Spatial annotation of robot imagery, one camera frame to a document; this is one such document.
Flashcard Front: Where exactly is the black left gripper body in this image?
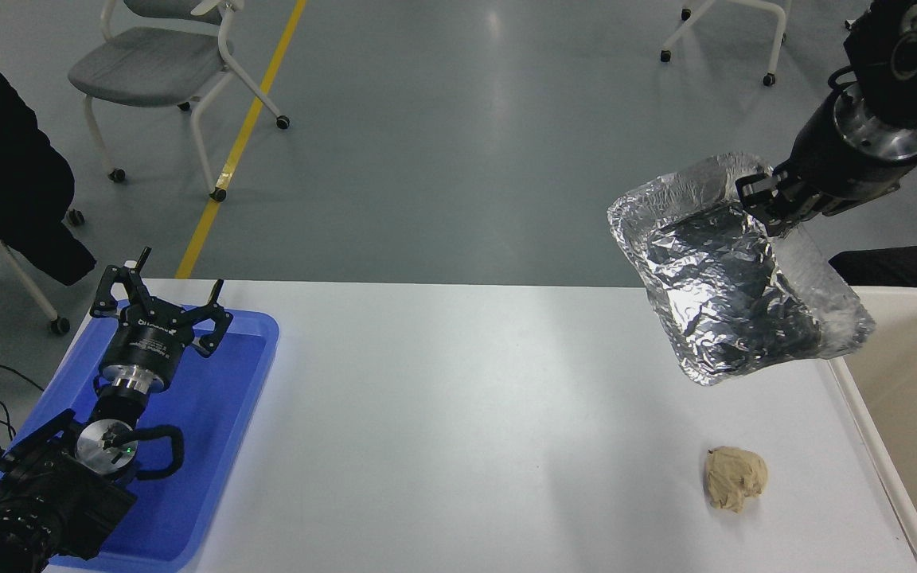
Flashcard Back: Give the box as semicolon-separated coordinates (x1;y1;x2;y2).
102;306;195;376

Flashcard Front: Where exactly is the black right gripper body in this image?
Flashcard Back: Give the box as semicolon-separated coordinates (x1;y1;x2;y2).
774;94;917;219

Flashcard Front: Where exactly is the foil tray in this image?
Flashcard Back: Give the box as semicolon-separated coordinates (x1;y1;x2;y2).
607;153;877;388

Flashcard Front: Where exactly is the white leg caster chair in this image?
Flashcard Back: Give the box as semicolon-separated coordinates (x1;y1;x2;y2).
0;199;87;336

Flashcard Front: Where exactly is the blue plastic tray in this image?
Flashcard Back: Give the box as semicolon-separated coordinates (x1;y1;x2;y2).
0;298;281;573

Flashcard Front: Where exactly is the person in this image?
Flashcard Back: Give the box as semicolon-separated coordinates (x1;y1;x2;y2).
0;8;99;287

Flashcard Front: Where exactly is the large pale bin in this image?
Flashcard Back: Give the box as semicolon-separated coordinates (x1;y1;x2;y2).
828;286;917;573

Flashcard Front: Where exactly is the crumpled tan paper ball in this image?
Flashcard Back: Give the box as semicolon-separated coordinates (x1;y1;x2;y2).
704;446;769;513

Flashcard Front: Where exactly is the grey seat white frame chair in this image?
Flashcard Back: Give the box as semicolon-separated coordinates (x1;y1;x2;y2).
67;0;291;202

